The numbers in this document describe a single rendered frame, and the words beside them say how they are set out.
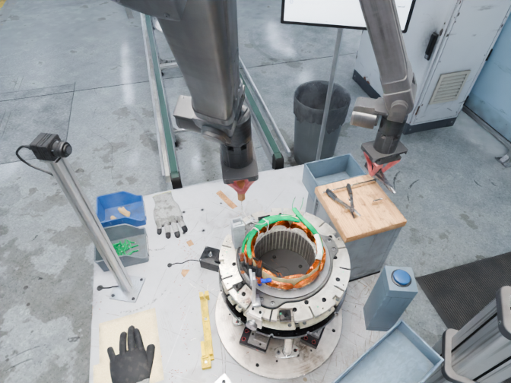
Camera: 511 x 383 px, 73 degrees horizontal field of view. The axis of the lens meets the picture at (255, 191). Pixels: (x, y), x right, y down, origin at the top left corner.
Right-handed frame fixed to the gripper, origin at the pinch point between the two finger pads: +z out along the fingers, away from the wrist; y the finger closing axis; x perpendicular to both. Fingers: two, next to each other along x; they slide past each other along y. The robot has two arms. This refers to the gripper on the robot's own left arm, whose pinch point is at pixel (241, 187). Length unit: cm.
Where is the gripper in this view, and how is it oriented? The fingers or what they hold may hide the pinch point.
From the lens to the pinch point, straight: 72.4
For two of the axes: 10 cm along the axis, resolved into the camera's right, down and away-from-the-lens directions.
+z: 0.4, 6.1, 7.9
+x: 9.9, -1.2, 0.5
